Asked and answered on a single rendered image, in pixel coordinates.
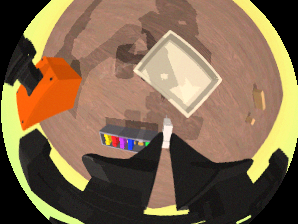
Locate blue fuse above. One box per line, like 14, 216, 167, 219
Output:
128, 139, 134, 149

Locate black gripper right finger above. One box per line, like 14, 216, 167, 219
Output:
169, 133, 254, 212

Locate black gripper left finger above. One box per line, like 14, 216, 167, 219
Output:
81, 132, 164, 209

